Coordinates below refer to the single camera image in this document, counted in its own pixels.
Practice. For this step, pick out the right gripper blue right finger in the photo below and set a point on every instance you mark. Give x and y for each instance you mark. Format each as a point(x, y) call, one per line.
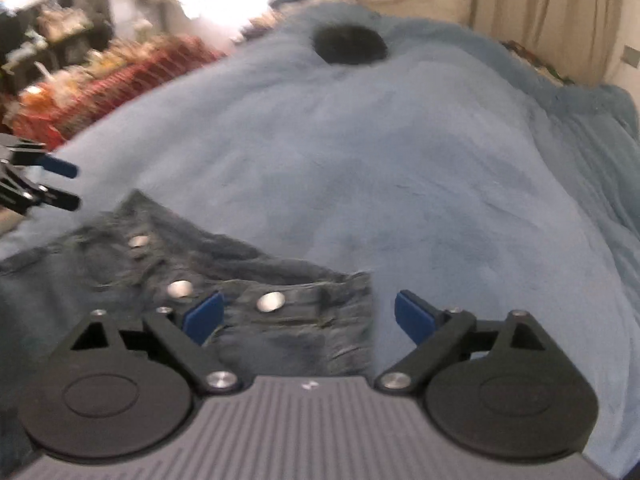
point(439, 337)

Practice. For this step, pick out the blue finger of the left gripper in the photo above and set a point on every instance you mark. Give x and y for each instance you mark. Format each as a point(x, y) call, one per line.
point(58, 166)
point(60, 199)

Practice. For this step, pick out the wall outlet plate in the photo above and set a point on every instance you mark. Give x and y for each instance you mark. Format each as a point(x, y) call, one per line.
point(630, 57)

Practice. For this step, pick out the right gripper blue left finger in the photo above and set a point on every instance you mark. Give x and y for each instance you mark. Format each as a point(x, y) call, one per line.
point(181, 332)

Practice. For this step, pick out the black round patch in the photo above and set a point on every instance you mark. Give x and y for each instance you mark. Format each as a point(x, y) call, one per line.
point(348, 44)

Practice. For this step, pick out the beige curtain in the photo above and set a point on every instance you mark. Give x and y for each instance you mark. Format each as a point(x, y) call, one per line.
point(577, 37)

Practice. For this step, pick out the blue plush blanket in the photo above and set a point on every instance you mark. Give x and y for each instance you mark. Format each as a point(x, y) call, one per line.
point(450, 169)

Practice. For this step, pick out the blue denim shorts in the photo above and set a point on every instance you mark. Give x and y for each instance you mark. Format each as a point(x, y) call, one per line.
point(282, 316)

